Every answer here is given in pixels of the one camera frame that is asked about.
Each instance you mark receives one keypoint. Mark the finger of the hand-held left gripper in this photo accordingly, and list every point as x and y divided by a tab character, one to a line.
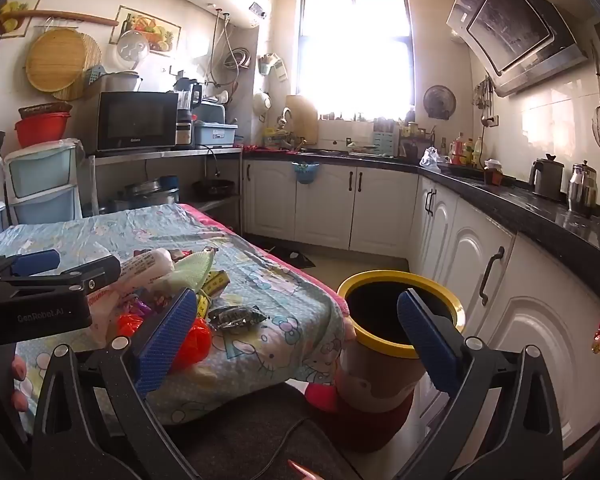
35	262
97	271

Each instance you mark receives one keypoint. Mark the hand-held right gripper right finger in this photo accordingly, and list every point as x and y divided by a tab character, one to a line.
427	345

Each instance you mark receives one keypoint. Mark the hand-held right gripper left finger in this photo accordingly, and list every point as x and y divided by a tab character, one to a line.
165	345

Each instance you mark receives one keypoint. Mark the orange plastic bag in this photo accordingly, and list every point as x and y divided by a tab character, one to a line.
197	345

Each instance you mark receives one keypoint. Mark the yellow rimmed bin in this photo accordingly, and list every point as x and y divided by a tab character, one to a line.
375	375

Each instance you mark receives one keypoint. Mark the green cloth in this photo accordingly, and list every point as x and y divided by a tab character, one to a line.
196	267

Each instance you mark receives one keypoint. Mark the person's left hand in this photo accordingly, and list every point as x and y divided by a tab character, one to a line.
19	369

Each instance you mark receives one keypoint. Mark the purple wrapper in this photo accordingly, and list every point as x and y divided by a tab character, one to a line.
141	306

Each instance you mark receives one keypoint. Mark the white plastic bag red print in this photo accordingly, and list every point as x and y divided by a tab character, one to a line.
105	320

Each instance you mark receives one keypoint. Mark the dark silver snack wrapper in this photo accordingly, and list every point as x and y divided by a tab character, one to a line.
237	316

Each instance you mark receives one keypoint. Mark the yellow snack packet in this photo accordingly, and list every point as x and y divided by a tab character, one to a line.
216	282

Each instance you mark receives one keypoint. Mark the plastic drawer unit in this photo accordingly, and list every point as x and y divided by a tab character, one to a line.
42	180

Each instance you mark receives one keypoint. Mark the steel pot with lid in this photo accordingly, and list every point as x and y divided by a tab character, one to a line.
150	192

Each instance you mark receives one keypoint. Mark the white kitchen cabinets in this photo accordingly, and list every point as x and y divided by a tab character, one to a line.
480	260

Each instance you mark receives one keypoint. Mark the printed blue blanket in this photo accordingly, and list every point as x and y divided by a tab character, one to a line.
260	280

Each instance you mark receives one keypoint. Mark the dark grey cloth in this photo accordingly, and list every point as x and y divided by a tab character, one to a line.
240	435

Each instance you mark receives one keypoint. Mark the red plastic basin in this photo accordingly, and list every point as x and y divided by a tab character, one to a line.
42	130

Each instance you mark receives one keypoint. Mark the stainless steel shelf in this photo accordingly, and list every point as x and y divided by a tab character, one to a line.
165	152

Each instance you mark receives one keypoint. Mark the black pan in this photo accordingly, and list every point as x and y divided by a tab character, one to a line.
212	187

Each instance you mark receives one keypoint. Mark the brown woven basket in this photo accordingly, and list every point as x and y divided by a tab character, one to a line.
45	109

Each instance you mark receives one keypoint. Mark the black microwave oven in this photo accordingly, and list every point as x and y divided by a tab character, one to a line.
137	121

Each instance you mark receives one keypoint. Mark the black floor mat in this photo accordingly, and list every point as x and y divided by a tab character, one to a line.
295	259

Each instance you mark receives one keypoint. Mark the black stone countertop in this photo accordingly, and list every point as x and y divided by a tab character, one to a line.
530	210

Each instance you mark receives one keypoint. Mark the black tray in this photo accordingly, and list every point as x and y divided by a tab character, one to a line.
460	171

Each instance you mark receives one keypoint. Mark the blue plastic tub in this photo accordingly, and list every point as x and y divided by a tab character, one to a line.
215	134

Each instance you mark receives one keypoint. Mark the glass jar brown contents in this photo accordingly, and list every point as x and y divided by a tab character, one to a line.
493	174

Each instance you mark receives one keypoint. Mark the clear plastic bag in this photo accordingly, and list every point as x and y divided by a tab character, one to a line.
432	157

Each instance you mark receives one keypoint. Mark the blender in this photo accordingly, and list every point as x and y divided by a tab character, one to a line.
186	105

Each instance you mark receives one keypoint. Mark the white pot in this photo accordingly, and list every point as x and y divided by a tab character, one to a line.
122	81

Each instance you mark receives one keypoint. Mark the yellow oil bottle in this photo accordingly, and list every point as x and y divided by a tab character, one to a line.
470	152

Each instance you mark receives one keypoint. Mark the red label sauce bottle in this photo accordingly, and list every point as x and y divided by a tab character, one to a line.
458	149

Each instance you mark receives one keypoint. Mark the pale oil bottle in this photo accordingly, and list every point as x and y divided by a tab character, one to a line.
479	152

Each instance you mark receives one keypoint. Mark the round bamboo tray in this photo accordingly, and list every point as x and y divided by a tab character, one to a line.
92	60
52	60

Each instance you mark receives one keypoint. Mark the red cloth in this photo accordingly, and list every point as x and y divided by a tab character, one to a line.
260	148

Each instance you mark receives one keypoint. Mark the grey metal kettle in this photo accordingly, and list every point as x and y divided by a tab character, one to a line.
547	180

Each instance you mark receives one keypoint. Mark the dark condiment rack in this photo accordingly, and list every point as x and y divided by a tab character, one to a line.
412	140

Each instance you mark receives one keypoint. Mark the teal countertop organizer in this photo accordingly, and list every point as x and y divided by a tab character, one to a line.
384	142

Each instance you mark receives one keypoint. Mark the blue hanging basket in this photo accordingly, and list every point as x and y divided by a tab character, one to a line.
305	172

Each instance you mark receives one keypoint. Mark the shiny steel teapot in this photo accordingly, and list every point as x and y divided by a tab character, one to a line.
582	190

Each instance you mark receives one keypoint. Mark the round white mesh cover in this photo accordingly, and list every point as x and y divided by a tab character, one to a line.
132	50

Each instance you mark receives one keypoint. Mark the white colander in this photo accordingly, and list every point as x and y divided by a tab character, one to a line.
262	101

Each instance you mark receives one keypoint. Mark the steel faucet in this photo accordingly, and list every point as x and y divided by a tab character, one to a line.
285	117

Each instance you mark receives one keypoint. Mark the wooden rolling pin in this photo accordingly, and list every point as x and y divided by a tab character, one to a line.
65	16

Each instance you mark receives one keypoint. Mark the hanging kitchen utensils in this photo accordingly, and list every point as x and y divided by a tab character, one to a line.
482	97

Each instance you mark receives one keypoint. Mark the wooden cutting board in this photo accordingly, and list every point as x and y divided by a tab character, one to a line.
302	117

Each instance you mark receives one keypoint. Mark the white hanging holder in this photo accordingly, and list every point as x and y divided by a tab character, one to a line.
271	65

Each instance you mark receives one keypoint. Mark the kitchen window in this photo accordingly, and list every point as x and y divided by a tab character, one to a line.
355	50

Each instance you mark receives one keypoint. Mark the steel range hood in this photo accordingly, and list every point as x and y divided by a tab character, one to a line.
515	35

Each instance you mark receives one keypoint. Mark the wall socket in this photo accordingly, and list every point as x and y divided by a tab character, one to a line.
490	120

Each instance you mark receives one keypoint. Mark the wall fan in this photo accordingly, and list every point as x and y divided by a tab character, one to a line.
439	102

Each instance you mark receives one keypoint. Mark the fruit wall poster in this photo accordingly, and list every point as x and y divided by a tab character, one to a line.
20	12
150	30

